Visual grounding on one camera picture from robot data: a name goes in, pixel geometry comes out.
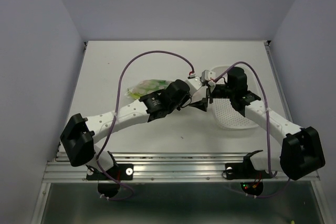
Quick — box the clear zip top bag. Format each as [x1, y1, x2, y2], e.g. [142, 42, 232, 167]
[124, 78, 174, 101]

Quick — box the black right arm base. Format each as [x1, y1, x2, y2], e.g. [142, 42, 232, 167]
[222, 163, 264, 197]

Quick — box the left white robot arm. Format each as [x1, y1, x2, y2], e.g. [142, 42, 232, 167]
[60, 77, 207, 179]

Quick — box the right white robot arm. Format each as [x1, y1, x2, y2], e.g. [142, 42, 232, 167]
[207, 67, 326, 180]

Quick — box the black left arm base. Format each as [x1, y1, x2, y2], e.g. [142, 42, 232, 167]
[86, 163, 134, 201]

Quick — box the white perforated plastic basket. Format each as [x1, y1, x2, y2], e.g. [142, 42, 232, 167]
[212, 65, 262, 130]

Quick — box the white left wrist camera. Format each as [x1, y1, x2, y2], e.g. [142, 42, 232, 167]
[184, 77, 203, 96]

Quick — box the aluminium rail frame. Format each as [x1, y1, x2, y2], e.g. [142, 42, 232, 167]
[31, 40, 326, 224]

